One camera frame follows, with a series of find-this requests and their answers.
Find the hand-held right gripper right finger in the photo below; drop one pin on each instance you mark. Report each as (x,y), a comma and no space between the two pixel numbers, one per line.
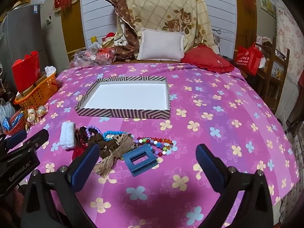
(210,168)

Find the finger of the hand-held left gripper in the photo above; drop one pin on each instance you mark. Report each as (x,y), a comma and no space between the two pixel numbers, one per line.
(16,137)
(35,139)

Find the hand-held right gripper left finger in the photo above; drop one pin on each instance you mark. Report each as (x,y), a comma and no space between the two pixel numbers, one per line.
(84,168)

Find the red bow hair clip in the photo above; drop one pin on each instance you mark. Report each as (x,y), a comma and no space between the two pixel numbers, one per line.
(79,152)

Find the leopard lace bow scrunchie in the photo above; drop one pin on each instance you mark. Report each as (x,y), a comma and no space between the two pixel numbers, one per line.
(114,158)

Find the blue hair claw clip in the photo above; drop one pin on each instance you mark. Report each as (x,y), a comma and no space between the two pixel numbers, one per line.
(139,165)

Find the striped cardboard box tray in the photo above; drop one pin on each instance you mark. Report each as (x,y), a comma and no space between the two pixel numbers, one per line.
(125,96)

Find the orange bowl with blue packets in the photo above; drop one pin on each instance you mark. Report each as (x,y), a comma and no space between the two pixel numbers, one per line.
(14,123)

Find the white plastic bag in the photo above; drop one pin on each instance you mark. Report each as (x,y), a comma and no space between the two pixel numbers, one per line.
(6,110)

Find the dark brown scrunchie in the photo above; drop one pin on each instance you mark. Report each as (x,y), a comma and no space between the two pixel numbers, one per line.
(104,147)
(82,131)

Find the white fluffy scrunchie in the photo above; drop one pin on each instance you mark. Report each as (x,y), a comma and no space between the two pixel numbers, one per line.
(67,135)

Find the pink floral bedsheet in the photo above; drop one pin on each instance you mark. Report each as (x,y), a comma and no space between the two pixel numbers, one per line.
(213,135)

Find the orange plastic basket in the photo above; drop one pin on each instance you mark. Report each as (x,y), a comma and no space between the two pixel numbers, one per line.
(39,92)

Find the red paper gift bag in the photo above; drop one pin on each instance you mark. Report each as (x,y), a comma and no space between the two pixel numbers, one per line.
(26,72)

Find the white tissue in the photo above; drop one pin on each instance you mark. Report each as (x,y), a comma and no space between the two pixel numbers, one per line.
(50,70)

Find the pile of clear plastic bags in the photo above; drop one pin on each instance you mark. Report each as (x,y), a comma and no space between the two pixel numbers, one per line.
(87,57)

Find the grey refrigerator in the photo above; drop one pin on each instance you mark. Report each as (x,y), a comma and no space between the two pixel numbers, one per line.
(23,38)

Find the red frilled cushion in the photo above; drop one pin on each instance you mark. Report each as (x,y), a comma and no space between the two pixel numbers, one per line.
(206,58)

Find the wooden chair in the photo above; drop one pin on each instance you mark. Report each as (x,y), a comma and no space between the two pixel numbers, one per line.
(273,76)

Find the brown wooden door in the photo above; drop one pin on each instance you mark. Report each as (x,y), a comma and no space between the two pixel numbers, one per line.
(72,30)

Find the yellow capped bottle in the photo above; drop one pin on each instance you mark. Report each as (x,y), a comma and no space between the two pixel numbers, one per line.
(94,40)

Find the red shopping bag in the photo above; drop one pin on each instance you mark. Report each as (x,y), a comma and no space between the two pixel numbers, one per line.
(248,59)

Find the red santa toy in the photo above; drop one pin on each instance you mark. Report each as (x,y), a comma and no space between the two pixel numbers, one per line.
(109,38)

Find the straw hat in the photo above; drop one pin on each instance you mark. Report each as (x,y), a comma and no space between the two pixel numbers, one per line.
(17,4)

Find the white pillow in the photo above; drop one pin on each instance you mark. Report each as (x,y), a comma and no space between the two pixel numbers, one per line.
(160,45)

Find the white panelled headboard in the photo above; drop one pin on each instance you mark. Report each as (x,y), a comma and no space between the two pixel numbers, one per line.
(99,21)

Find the floral curtain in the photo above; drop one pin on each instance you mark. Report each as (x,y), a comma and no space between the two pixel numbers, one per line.
(291,30)

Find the beige floral quilt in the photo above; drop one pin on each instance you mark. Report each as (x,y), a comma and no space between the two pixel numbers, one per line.
(166,7)

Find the wall switch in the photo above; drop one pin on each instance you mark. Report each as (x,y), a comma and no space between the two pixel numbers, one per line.
(49,20)

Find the framed wall picture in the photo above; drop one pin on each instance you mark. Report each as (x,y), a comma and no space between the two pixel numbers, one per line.
(268,4)

